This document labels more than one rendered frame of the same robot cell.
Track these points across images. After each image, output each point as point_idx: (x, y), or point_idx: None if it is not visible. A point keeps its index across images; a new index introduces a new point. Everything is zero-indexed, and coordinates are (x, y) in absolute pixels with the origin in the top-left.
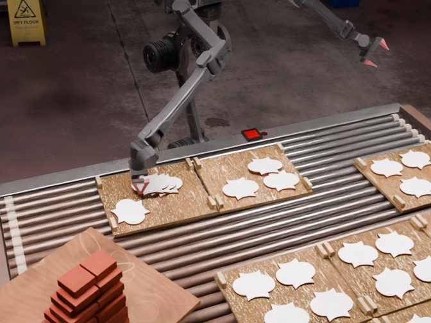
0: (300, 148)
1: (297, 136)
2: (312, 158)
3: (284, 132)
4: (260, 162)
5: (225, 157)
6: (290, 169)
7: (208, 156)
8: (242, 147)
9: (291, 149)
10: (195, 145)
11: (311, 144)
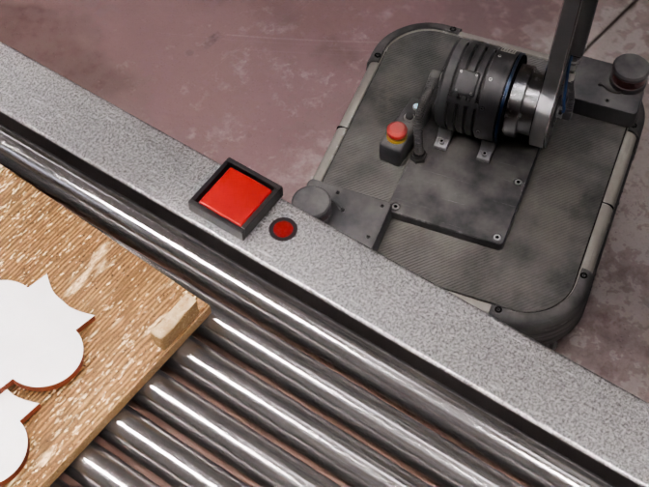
0: (268, 387)
1: (345, 340)
2: (236, 462)
3: (340, 287)
4: (34, 307)
5: (20, 196)
6: (67, 421)
7: (18, 150)
8: (134, 212)
9: (253, 360)
10: (63, 91)
11: (336, 412)
